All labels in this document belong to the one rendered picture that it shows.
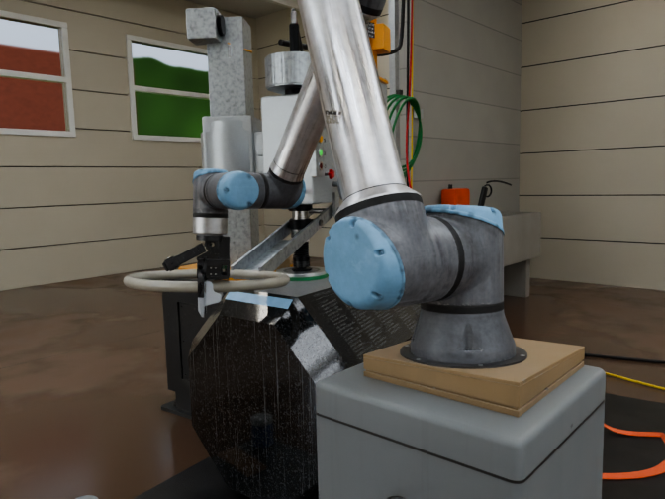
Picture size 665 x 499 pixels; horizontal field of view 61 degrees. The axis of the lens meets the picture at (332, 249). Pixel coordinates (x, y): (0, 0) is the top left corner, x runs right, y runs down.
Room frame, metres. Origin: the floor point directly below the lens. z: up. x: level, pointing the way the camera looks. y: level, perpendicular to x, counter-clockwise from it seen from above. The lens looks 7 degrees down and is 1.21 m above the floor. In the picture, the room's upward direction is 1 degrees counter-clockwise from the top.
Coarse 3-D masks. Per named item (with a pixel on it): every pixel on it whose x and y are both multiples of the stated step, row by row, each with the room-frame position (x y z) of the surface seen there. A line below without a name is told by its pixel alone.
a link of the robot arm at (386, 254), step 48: (336, 0) 1.01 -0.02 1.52; (336, 48) 0.99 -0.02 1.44; (336, 96) 0.97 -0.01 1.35; (336, 144) 0.96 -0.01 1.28; (384, 144) 0.94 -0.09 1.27; (384, 192) 0.88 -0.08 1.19; (336, 240) 0.89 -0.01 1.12; (384, 240) 0.83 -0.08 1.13; (432, 240) 0.89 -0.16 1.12; (336, 288) 0.90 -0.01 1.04; (384, 288) 0.83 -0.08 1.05; (432, 288) 0.89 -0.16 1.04
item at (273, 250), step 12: (324, 216) 2.36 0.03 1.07; (288, 228) 2.30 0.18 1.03; (312, 228) 2.25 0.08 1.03; (264, 240) 2.12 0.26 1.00; (276, 240) 2.20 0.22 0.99; (288, 240) 2.21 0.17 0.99; (300, 240) 2.14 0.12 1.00; (252, 252) 2.03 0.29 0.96; (264, 252) 2.11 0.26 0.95; (276, 252) 1.97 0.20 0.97; (288, 252) 2.05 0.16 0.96; (240, 264) 1.95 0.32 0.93; (252, 264) 2.01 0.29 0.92; (264, 264) 1.88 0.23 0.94; (276, 264) 1.96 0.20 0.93
